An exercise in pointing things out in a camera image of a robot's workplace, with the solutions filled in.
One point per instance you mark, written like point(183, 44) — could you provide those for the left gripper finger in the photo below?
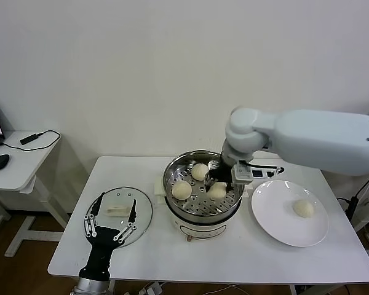
point(132, 215)
point(90, 225)

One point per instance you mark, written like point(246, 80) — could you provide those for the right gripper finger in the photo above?
point(230, 187)
point(209, 182)

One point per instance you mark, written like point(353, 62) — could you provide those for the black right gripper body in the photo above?
point(223, 173)

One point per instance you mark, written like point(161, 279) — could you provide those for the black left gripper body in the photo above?
point(101, 246)

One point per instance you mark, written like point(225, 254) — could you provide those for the white steamed baozi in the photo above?
point(200, 171)
point(181, 189)
point(219, 192)
point(303, 208)

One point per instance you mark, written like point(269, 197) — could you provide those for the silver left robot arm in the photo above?
point(90, 287)

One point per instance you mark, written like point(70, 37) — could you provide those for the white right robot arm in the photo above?
point(310, 138)

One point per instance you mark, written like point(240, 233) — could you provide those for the stainless steel steamer basket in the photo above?
point(178, 166)

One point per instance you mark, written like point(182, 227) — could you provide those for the white round plate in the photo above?
point(270, 209)

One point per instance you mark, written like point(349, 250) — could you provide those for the white electric cooker base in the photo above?
point(200, 230)

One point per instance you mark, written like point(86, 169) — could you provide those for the white floor power strip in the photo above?
point(152, 289)

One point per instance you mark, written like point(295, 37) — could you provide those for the white side desk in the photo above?
point(24, 163)

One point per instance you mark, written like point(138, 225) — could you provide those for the black slim adapter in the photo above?
point(29, 139)

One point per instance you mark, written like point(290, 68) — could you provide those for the black power block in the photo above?
point(353, 209)

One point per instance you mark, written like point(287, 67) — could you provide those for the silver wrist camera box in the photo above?
point(242, 173)

